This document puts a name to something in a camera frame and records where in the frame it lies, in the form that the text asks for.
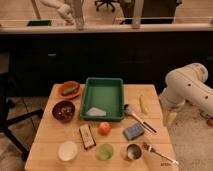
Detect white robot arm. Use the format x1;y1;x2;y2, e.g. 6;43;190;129
159;63;213;126

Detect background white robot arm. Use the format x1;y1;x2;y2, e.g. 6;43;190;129
39;0;74;25

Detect purple grapes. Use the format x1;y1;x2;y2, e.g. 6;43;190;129
58;107;72;119

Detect yellow banana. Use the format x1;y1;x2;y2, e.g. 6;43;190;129
139;95;149;114

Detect silver fork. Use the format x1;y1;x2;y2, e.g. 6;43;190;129
142;143;179;165

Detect blue sponge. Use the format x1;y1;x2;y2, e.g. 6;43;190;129
123;123;144;141

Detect metal measuring cup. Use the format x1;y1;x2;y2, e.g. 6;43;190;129
120;143;142;161

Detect red peach fruit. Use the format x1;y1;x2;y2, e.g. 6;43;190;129
98;122;111;136

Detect green plastic tray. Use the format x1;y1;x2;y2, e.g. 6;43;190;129
80;77;124;122

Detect green plastic cup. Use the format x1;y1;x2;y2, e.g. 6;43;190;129
96;143;114;161

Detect white cloth in tray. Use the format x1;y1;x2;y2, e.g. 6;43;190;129
86;107;106;116

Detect green cucumber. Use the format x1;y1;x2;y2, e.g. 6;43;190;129
62;84;80;96

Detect dark brown bowl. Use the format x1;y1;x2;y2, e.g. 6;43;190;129
52;100;75;123

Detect orange plate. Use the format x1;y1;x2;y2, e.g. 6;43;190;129
58;81;81;99

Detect background office chair base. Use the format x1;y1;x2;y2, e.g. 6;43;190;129
94;0;119;12

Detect green bin on counter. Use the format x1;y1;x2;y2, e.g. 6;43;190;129
26;20;52;27

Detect black office chair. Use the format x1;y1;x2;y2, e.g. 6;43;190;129
0;51;44;163

